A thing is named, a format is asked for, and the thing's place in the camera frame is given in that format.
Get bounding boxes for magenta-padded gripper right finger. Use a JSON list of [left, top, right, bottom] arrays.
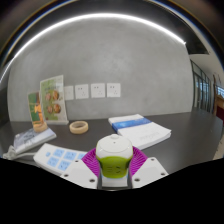
[[128, 145, 170, 189]]

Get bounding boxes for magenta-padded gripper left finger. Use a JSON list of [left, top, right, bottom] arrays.
[[60, 147, 102, 190]]

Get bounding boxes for white power strip blue sockets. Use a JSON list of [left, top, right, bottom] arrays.
[[33, 142, 89, 177]]

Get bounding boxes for white booklet with blue band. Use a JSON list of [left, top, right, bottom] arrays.
[[107, 113, 173, 151]]

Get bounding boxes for beige tape roll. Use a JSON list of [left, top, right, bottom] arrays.
[[68, 120, 90, 135]]

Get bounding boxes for grey printed magazine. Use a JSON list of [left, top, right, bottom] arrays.
[[12, 127, 58, 155]]

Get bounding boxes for acrylic sign stand green flyer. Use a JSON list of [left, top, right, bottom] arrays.
[[39, 74, 70, 126]]

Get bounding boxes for glass partition with dark frames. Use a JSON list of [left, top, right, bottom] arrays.
[[190, 59, 224, 116]]

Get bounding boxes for white ceiling light strip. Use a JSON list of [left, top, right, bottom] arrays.
[[0, 12, 187, 84]]

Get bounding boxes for white power cable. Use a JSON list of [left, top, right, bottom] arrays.
[[1, 145, 38, 162]]

